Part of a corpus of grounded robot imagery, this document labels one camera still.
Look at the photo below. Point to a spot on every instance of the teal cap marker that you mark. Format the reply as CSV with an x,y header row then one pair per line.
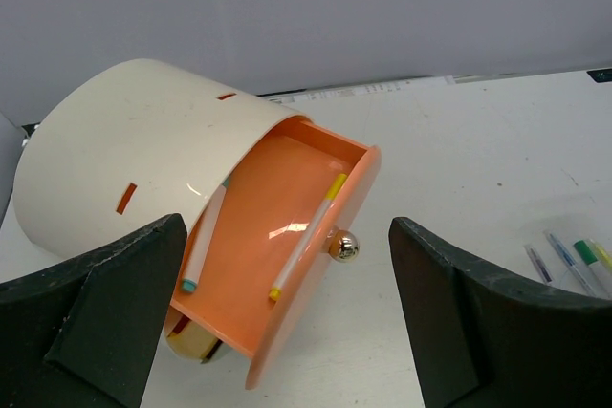
x,y
202,240

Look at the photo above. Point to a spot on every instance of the green cap marker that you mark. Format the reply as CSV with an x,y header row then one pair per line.
x,y
592,257

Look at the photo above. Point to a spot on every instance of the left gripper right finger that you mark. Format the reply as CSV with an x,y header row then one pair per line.
x,y
483,336

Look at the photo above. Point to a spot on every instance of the yellow clear pen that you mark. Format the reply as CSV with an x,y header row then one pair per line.
x,y
603,255

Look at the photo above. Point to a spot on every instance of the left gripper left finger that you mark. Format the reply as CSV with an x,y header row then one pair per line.
x,y
84,332

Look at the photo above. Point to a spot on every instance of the peach top drawer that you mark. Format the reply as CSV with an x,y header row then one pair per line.
x,y
274,192

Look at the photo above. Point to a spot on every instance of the cream cylindrical drawer organizer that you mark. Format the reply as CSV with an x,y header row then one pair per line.
x,y
138,141

